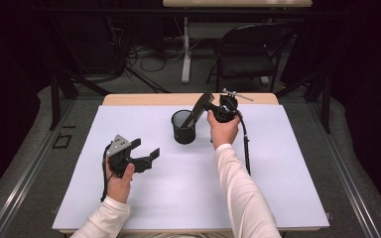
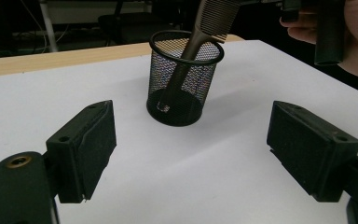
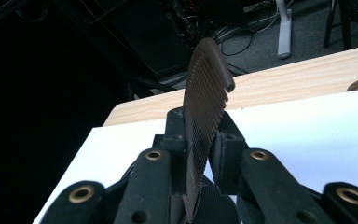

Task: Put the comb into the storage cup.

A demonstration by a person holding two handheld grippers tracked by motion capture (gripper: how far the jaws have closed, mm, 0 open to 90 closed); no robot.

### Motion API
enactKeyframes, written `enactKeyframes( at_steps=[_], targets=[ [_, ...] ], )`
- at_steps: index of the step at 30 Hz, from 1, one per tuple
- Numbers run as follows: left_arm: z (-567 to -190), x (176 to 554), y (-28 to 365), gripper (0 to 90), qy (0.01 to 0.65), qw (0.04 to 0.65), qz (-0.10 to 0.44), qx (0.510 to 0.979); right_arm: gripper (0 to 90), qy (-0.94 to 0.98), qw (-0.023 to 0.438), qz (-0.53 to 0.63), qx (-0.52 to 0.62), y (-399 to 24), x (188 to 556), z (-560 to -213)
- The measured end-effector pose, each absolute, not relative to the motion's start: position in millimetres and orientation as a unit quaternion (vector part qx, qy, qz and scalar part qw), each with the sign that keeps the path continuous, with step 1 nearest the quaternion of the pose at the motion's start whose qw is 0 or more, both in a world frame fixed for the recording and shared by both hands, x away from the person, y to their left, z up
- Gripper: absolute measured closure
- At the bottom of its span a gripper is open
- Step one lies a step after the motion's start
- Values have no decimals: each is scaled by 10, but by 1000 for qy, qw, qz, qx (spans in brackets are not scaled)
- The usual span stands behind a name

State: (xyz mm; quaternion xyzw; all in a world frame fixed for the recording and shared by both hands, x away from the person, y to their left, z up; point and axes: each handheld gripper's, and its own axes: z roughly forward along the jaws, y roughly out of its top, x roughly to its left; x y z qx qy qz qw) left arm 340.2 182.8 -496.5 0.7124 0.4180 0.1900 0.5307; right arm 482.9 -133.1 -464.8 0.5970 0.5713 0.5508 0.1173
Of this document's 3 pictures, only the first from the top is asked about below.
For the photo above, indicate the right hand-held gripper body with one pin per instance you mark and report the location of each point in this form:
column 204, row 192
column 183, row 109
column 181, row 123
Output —
column 227, row 107

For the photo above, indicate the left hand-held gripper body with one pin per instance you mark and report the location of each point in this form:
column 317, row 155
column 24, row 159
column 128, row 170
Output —
column 119, row 147

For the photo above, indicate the black comb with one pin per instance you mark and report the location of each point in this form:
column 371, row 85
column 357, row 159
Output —
column 200, row 107

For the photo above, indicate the black mesh cup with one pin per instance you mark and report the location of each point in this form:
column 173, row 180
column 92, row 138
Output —
column 182, row 136

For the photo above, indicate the person's right hand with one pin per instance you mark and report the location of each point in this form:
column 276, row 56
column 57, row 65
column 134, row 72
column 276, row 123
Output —
column 223, row 132

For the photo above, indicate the person's left hand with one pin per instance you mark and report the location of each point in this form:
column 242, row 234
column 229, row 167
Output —
column 119, row 186

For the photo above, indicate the white board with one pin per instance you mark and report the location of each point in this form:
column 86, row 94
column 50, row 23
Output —
column 178, row 185

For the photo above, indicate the black folding chair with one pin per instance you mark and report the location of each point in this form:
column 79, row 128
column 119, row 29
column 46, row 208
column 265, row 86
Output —
column 244, row 62

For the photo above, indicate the white-legged desk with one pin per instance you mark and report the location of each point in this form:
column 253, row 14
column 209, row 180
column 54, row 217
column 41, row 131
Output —
column 186, row 62

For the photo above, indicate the black metal stand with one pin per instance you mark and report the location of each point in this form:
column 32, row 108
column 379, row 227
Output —
column 325, row 102
column 55, row 99

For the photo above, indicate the aluminium floor rail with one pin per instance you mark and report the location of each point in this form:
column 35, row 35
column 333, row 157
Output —
column 344, row 178
column 23, row 178

